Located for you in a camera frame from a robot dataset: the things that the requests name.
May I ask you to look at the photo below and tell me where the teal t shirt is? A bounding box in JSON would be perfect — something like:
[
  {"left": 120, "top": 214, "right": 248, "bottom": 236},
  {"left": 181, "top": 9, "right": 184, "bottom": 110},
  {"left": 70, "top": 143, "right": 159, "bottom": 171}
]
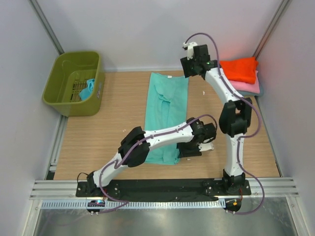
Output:
[{"left": 144, "top": 73, "right": 189, "bottom": 165}]

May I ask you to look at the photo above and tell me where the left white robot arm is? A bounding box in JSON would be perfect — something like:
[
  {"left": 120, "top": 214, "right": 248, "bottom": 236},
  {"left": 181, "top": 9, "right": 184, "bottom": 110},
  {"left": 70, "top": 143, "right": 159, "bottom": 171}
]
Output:
[{"left": 76, "top": 118, "right": 218, "bottom": 197}]

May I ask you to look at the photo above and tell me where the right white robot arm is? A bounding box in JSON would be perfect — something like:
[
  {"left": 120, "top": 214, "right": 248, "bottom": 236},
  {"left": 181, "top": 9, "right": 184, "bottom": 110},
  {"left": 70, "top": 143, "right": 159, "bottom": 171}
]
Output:
[{"left": 181, "top": 42, "right": 252, "bottom": 195}]

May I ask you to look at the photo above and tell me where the orange folded t shirt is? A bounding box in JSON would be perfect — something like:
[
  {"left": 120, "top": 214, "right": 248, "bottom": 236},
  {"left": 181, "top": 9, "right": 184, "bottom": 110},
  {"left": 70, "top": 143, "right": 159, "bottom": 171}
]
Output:
[{"left": 220, "top": 57, "right": 258, "bottom": 84}]

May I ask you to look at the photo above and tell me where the pink folded t shirt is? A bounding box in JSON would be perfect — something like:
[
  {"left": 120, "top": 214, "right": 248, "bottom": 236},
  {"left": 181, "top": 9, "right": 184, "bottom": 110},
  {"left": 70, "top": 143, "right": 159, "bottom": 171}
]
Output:
[{"left": 230, "top": 71, "right": 260, "bottom": 94}]

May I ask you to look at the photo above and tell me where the grey blue folded t shirt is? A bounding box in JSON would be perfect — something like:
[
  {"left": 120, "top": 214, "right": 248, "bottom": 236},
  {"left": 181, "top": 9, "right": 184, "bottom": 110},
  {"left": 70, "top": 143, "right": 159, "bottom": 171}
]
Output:
[{"left": 238, "top": 84, "right": 264, "bottom": 97}]

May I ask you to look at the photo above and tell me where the green plastic tub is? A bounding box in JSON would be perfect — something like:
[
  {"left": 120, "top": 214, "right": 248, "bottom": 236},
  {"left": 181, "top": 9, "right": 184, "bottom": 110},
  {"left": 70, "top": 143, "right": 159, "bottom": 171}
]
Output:
[{"left": 42, "top": 51, "right": 105, "bottom": 117}]

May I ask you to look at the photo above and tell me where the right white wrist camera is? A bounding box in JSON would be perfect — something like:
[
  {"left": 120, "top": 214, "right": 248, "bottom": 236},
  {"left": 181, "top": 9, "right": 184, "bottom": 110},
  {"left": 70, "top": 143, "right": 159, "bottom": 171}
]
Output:
[{"left": 183, "top": 42, "right": 198, "bottom": 60}]

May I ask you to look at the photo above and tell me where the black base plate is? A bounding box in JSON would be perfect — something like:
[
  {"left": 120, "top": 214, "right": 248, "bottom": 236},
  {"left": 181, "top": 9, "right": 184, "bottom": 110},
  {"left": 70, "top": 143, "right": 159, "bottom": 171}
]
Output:
[{"left": 76, "top": 178, "right": 251, "bottom": 199}]

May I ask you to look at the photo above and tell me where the white slotted cable duct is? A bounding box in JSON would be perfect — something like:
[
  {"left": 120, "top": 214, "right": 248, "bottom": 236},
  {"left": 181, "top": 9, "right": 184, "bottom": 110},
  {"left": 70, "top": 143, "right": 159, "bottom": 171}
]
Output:
[{"left": 41, "top": 199, "right": 225, "bottom": 209}]

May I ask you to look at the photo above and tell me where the aluminium front rail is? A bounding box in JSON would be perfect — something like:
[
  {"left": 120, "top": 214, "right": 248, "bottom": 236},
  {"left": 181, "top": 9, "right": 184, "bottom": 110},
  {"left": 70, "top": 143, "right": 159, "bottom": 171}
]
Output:
[{"left": 30, "top": 177, "right": 299, "bottom": 200}]

